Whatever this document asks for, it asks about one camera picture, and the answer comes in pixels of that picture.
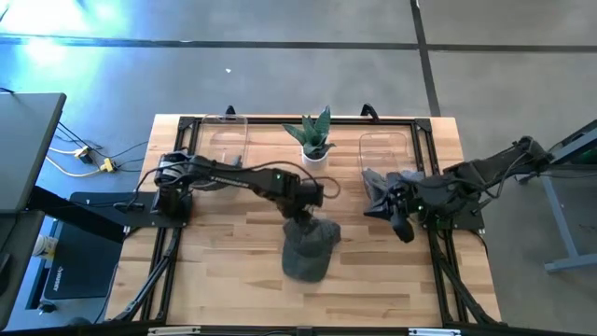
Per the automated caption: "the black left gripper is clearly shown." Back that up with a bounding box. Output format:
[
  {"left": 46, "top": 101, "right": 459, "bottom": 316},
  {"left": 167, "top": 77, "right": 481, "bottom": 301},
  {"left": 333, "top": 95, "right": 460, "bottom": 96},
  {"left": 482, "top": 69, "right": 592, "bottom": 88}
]
[{"left": 285, "top": 182, "right": 326, "bottom": 228}]

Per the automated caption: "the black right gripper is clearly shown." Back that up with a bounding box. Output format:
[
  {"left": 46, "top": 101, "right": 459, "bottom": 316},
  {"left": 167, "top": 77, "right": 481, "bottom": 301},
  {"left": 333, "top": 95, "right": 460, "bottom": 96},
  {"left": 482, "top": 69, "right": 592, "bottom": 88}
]
[{"left": 387, "top": 179, "right": 423, "bottom": 244}]

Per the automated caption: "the grey baseball cap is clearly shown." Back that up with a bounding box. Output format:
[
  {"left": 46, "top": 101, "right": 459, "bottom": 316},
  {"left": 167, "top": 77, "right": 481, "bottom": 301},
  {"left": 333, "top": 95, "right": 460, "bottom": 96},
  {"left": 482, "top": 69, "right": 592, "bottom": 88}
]
[{"left": 281, "top": 216, "right": 342, "bottom": 284}]

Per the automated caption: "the dark green baseball cap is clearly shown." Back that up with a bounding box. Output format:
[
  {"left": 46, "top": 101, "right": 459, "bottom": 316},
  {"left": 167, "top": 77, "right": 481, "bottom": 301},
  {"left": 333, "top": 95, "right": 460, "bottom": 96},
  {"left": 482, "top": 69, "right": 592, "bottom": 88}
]
[{"left": 362, "top": 167, "right": 425, "bottom": 221}]

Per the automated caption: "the white round plant pot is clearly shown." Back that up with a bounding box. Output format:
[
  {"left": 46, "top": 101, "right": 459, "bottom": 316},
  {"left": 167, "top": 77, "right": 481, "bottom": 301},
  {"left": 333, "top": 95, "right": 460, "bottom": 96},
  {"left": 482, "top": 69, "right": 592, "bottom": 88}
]
[{"left": 301, "top": 149, "right": 329, "bottom": 170}]

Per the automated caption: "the clear plastic bin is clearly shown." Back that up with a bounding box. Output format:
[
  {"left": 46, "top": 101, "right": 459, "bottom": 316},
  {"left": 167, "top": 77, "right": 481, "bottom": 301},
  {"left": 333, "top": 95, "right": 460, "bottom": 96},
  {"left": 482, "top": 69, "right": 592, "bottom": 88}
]
[
  {"left": 357, "top": 132, "right": 412, "bottom": 188},
  {"left": 196, "top": 114, "right": 249, "bottom": 190}
]

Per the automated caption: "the green snake plant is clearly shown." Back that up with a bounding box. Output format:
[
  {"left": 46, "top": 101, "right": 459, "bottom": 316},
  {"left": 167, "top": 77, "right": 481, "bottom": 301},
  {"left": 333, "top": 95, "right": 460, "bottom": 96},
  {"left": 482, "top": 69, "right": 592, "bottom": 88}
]
[{"left": 282, "top": 105, "right": 337, "bottom": 160}]

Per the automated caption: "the grey metal stand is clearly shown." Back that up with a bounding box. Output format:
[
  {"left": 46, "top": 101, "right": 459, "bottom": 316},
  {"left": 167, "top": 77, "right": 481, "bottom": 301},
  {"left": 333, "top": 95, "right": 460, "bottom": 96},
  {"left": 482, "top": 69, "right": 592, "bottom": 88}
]
[{"left": 540, "top": 119, "right": 597, "bottom": 274}]

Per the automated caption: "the black floor mat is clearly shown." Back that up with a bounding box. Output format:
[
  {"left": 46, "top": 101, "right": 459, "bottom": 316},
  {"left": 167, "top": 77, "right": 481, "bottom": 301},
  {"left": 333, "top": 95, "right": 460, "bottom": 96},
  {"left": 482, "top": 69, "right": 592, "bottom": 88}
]
[{"left": 43, "top": 221, "right": 123, "bottom": 301}]

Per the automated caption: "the black desk leg bar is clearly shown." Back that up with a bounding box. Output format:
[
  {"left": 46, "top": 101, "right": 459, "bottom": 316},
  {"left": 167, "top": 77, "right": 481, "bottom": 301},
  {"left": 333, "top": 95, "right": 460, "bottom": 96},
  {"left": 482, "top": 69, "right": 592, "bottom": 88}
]
[{"left": 26, "top": 185, "right": 128, "bottom": 245}]

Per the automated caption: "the white paper cup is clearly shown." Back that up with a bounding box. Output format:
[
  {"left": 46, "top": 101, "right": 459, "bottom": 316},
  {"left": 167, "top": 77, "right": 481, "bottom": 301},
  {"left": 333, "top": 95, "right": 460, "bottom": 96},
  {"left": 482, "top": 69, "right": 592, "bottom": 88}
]
[{"left": 32, "top": 234, "right": 58, "bottom": 260}]

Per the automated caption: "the grey desk top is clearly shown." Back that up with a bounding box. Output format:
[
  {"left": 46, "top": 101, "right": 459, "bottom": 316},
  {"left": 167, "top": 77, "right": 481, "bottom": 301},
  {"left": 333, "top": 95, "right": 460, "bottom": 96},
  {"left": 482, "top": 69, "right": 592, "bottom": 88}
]
[{"left": 0, "top": 91, "right": 67, "bottom": 214}]

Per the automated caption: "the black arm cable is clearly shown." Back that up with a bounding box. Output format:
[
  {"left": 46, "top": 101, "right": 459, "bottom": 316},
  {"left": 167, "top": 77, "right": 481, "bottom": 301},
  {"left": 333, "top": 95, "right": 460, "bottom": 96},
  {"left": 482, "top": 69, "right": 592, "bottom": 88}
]
[{"left": 301, "top": 175, "right": 342, "bottom": 200}]

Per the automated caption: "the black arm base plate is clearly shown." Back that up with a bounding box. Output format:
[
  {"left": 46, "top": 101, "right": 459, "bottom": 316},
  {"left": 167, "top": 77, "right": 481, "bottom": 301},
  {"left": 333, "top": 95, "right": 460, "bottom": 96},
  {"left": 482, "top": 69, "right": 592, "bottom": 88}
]
[
  {"left": 69, "top": 190, "right": 190, "bottom": 230},
  {"left": 422, "top": 200, "right": 486, "bottom": 231}
]

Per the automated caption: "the black metal table frame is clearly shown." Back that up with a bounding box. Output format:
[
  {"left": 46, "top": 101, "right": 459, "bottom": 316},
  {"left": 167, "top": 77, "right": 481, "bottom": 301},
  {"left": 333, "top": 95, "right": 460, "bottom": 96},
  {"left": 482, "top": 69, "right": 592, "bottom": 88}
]
[{"left": 111, "top": 114, "right": 503, "bottom": 328}]

